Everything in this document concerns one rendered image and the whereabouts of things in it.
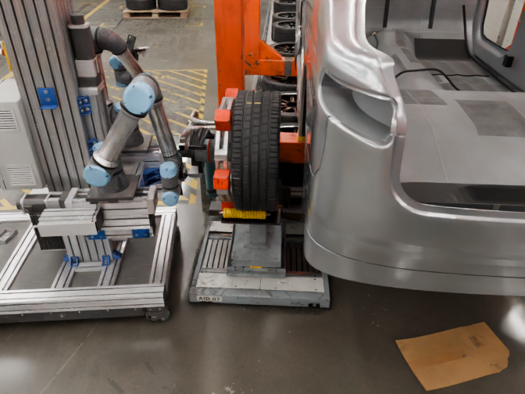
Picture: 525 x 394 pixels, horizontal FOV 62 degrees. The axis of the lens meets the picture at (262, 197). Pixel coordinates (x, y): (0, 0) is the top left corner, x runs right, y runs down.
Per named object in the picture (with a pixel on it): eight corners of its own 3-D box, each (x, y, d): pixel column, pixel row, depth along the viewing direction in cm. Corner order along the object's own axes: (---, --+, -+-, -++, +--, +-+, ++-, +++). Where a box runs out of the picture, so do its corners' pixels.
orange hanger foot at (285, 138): (319, 164, 299) (323, 117, 281) (243, 162, 301) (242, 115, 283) (318, 153, 313) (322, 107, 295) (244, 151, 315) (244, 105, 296)
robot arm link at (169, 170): (161, 157, 203) (164, 177, 209) (157, 169, 193) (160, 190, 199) (178, 157, 203) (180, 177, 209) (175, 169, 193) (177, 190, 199)
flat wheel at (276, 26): (293, 33, 740) (294, 18, 727) (320, 41, 697) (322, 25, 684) (262, 38, 706) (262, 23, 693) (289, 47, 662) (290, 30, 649)
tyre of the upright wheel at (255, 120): (277, 196, 203) (282, 67, 218) (226, 195, 204) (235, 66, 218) (276, 220, 267) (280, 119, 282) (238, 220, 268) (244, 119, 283)
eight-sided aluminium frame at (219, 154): (230, 219, 235) (226, 125, 206) (217, 218, 235) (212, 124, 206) (239, 169, 281) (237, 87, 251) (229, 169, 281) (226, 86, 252)
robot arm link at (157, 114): (132, 69, 191) (166, 166, 217) (126, 77, 182) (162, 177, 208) (158, 64, 190) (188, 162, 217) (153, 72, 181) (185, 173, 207)
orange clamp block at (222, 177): (230, 180, 222) (228, 190, 215) (215, 180, 223) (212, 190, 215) (230, 169, 219) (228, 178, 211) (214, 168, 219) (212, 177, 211)
